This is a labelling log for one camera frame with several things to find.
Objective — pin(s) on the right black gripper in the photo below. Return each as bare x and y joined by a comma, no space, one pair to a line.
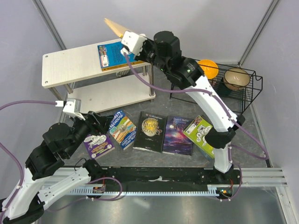
146,43

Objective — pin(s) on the green cartoon book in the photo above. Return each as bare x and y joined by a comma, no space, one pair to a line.
197,131

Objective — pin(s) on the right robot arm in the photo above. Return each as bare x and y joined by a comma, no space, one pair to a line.
164,53

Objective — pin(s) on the black moon and sixpence book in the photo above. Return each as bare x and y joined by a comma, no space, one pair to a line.
150,132

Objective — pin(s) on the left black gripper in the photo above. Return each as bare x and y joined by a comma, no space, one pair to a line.
103,122

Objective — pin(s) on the black wire dish rack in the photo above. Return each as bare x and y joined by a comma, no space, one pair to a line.
245,97

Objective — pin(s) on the blue paperback book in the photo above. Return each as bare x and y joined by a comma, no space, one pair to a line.
110,56

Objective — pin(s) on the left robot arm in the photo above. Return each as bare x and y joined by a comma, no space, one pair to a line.
29,201

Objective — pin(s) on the slotted cable duct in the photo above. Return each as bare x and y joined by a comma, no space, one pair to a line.
93,192

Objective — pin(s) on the dark green cup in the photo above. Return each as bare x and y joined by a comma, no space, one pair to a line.
222,89

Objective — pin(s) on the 91-storey treehouse book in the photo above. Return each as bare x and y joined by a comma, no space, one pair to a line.
122,129

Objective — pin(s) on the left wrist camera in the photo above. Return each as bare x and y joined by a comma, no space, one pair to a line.
72,108

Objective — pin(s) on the purple robinson crusoe book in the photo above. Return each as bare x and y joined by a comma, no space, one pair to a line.
175,142

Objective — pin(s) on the white two-tier shelf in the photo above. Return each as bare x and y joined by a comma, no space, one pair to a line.
83,63

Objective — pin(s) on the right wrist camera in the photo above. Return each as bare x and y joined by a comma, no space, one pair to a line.
132,43

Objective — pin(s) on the blue grey bottom book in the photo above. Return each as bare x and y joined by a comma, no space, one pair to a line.
207,156

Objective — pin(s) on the beige brown bowl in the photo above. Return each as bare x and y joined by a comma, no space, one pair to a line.
236,79

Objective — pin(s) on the yellow hardcover book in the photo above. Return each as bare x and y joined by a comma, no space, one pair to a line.
123,32

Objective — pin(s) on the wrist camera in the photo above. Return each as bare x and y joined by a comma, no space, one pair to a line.
132,43
72,108

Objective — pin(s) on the purple paperback book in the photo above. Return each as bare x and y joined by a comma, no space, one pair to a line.
98,145

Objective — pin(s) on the white coiled object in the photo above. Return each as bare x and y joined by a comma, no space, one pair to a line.
122,73

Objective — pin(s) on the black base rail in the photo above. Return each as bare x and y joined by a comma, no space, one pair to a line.
170,179

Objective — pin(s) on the orange bowl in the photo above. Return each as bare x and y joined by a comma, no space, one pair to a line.
209,67

